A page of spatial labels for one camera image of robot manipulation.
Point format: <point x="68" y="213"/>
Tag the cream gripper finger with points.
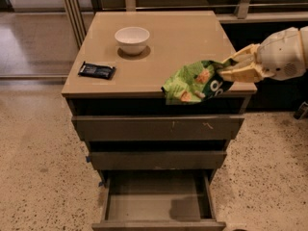
<point x="245" y="56"/>
<point x="250" y="73"/>

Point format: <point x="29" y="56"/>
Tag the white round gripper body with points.
<point x="279" y="56"/>

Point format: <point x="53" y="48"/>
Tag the black snack bar wrapper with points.
<point x="97" y="71"/>

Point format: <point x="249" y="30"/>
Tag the tan drawer cabinet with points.
<point x="176" y="39"/>

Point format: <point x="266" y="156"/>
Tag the dark object on floor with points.
<point x="302" y="111"/>

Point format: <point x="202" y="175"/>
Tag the white ceramic bowl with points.
<point x="132" y="40"/>

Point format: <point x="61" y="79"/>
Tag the top grey drawer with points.
<point x="157" y="127"/>

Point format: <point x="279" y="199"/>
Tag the open bottom grey drawer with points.
<point x="158" y="200"/>

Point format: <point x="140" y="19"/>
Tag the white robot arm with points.
<point x="304" y="48"/>

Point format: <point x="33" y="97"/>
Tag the middle grey drawer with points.
<point x="157" y="160"/>

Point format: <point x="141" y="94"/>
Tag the green rice chip bag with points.
<point x="195" y="83"/>

